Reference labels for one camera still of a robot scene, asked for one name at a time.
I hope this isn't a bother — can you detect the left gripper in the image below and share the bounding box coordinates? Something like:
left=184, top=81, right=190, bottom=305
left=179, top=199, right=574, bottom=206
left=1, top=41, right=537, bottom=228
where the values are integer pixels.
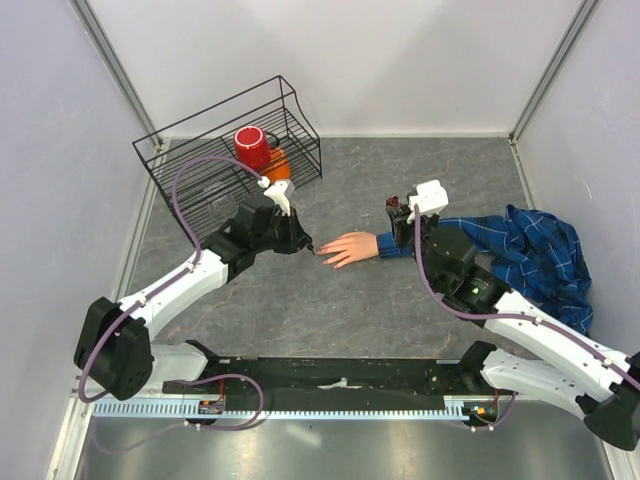
left=253, top=206, right=311, bottom=255

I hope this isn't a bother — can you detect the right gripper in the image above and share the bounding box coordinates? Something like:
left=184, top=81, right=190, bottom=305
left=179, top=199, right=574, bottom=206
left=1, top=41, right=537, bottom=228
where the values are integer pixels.
left=388, top=202, right=442, bottom=290

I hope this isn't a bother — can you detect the red nail polish bottle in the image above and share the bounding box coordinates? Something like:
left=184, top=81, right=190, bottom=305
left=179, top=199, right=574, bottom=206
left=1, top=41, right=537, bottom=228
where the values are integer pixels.
left=385, top=196, right=401, bottom=209

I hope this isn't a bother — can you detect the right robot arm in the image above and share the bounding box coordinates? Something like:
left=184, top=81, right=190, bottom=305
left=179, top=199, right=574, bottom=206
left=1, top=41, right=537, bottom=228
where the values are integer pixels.
left=385, top=196, right=639, bottom=451

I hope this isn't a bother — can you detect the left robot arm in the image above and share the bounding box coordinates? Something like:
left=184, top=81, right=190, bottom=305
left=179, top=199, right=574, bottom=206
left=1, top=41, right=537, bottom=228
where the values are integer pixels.
left=74, top=195, right=313, bottom=401

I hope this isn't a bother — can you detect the mannequin hand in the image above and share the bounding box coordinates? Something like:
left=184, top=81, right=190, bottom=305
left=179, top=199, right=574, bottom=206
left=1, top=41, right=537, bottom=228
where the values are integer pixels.
left=318, top=231, right=379, bottom=269

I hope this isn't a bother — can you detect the orange cup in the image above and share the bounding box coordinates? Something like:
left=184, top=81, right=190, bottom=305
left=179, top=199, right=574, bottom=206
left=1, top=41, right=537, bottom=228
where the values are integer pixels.
left=261, top=148, right=291, bottom=183

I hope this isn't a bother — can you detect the clear glass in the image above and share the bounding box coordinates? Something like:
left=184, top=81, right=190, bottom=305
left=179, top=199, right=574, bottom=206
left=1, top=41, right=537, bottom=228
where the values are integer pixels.
left=202, top=182, right=237, bottom=225

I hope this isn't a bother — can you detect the red cup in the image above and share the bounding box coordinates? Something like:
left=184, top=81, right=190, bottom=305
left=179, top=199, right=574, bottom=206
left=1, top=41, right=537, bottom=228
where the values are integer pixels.
left=234, top=125, right=271, bottom=171

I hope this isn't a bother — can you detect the blue plaid shirt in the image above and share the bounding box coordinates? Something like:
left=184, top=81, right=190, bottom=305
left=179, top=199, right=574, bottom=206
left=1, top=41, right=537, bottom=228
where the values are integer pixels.
left=375, top=203, right=596, bottom=336

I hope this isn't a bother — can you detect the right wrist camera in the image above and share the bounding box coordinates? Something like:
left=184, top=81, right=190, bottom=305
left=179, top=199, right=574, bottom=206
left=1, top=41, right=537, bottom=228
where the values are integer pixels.
left=408, top=180, right=449, bottom=218

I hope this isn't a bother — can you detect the black wire rack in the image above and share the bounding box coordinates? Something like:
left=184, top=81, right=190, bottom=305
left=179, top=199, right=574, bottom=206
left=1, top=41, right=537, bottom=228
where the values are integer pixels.
left=132, top=75, right=323, bottom=240

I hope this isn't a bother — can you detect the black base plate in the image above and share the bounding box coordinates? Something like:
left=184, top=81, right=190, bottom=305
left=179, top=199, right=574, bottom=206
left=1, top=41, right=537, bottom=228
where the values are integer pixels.
left=162, top=355, right=501, bottom=414

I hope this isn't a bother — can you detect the slotted cable duct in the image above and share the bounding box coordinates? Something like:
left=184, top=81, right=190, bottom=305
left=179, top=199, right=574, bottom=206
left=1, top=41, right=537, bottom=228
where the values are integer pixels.
left=92, top=397, right=476, bottom=420

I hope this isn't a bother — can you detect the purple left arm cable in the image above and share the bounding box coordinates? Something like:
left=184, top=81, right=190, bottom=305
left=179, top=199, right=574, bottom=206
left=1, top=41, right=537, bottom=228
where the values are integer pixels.
left=77, top=154, right=269, bottom=404

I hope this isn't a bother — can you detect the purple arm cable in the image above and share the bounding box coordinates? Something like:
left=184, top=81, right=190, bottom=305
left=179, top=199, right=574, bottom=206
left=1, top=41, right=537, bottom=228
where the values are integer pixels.
left=409, top=204, right=640, bottom=391
left=77, top=154, right=269, bottom=404

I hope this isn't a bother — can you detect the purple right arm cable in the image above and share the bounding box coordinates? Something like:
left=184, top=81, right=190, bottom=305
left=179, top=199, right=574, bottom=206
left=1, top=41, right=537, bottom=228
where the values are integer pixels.
left=409, top=204, right=640, bottom=391

